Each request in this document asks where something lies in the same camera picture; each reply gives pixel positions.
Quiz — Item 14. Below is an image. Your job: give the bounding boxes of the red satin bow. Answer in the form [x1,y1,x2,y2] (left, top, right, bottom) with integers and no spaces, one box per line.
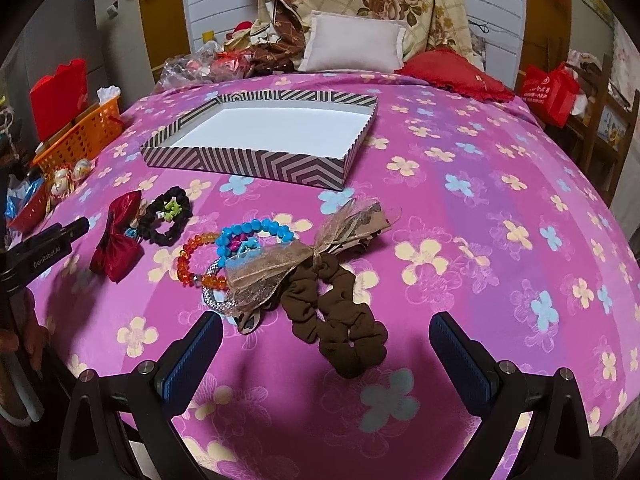
[89,191,143,283]

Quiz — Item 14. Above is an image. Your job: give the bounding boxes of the colourful flower hair clip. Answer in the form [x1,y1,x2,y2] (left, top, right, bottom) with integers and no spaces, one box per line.
[125,200,146,240]

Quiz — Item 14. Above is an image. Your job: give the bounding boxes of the silver mesh bangle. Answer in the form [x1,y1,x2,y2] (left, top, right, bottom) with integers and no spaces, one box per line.
[201,261,235,318]

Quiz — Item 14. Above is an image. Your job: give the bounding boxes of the orange bead bracelet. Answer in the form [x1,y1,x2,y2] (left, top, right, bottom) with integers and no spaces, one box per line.
[176,232,230,292]

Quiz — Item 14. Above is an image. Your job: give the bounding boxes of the black scrunchie green charm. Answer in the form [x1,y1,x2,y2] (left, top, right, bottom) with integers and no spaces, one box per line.
[137,185,193,247]

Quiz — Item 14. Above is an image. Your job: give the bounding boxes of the blue bead bracelet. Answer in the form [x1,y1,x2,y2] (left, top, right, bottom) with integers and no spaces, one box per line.
[214,218,296,269]

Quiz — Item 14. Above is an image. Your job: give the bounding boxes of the brown scrunchie with ribbon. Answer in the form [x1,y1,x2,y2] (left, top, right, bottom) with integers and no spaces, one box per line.
[224,198,392,379]

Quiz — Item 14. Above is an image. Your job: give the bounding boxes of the left hand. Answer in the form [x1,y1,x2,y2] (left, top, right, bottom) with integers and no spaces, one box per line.
[1,288,50,372]

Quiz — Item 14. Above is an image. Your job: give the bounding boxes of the small red bowl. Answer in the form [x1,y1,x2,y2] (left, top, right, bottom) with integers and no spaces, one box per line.
[8,184,49,236]

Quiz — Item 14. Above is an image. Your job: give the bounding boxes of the orange plastic basket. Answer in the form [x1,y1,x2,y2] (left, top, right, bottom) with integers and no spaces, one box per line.
[30,96,124,174]

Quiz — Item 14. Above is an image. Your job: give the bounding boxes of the red gift bag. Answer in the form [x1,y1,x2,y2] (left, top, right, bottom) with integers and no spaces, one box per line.
[29,58,88,142]

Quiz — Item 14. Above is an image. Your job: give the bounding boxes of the pink blue small charm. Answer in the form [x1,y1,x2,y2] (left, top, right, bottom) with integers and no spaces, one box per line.
[216,234,262,259]

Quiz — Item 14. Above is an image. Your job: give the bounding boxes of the pink floral bedspread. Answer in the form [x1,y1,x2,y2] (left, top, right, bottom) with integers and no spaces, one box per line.
[32,74,639,479]

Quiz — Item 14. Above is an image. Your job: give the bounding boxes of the grey refrigerator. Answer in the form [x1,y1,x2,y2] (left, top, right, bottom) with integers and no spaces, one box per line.
[1,0,154,127]

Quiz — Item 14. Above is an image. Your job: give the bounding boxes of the clear plastic bag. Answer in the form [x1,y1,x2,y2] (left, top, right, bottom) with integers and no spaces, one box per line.
[154,40,253,93]

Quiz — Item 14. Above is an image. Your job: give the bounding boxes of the wooden chair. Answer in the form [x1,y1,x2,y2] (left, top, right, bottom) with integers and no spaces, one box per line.
[544,55,639,205]

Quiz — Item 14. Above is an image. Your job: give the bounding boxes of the striped shallow box tray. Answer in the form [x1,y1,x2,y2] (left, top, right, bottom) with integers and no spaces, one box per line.
[141,90,378,191]

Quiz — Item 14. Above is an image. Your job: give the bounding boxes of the red shopping bag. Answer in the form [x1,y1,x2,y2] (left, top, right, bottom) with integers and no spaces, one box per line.
[520,63,580,128]

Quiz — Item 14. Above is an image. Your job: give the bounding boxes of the red cushion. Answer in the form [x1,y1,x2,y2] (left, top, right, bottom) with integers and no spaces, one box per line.
[397,47,515,103]

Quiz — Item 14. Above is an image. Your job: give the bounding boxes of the small grey pillow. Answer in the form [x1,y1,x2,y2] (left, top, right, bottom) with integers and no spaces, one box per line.
[298,11,406,74]

